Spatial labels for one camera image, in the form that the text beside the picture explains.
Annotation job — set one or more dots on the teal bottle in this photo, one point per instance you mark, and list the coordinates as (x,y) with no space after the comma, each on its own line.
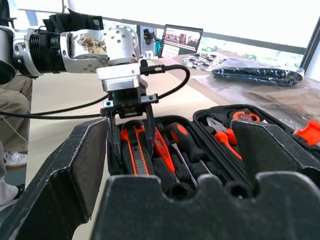
(158,47)

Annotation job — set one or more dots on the orange voltage tester pen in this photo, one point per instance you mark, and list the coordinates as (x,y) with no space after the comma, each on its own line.
(163,150)

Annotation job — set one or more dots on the small black device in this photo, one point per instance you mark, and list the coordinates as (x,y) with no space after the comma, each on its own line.
(149,36)

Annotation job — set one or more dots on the black tool case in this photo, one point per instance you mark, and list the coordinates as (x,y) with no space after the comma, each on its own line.
(197,116)

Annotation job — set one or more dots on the small white object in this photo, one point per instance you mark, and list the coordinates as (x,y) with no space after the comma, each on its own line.
(147,55)

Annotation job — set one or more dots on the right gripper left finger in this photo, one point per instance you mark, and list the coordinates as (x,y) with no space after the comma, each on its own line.
(62,180)

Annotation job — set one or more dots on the open laptop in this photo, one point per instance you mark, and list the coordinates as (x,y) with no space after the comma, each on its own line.
(180,42)

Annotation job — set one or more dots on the orange black utility knife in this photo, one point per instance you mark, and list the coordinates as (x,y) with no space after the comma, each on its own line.
(132,155)

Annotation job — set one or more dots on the orange black tape measure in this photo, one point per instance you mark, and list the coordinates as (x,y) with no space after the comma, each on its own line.
(243,117)

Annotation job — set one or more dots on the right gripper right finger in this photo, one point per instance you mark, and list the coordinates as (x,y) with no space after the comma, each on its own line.
(265,150)

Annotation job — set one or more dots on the khaki trouser leg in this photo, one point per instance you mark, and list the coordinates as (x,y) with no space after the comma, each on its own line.
(12,107)

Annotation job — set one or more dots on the perforated round metal disc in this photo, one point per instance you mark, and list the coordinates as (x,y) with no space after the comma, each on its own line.
(200,61)

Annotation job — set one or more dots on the dark blue folded bag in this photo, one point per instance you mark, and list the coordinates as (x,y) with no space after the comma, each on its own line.
(250,75)

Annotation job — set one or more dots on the white sneaker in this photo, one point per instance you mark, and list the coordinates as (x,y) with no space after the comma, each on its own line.
(15,159)

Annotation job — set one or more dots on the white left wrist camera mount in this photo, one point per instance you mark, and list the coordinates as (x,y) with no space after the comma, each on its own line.
(117,77)

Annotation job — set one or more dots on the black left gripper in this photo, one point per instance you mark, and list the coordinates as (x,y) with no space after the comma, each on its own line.
(127,102)

